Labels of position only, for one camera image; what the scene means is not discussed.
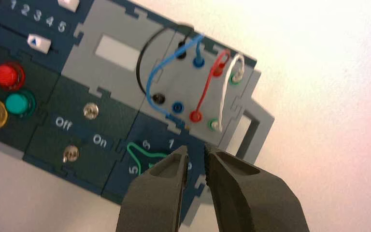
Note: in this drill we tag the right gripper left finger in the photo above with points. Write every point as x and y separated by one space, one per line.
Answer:
153 205

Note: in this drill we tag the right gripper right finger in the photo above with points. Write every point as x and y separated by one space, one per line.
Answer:
256 205

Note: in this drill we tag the green teardrop rotary knob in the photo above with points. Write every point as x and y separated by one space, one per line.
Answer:
147 163

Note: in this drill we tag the white display window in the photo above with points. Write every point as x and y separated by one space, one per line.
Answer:
118 52

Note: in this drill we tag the green push button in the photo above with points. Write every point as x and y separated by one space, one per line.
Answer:
17 104

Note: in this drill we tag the dark teal grey control box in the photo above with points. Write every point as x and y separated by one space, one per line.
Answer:
108 25

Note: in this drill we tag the red push button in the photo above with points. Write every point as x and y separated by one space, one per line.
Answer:
6 76

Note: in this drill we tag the white slider knob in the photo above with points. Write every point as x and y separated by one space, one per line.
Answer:
68 4
39 43

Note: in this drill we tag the metal toggle switch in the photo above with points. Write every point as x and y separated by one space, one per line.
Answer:
71 153
91 111

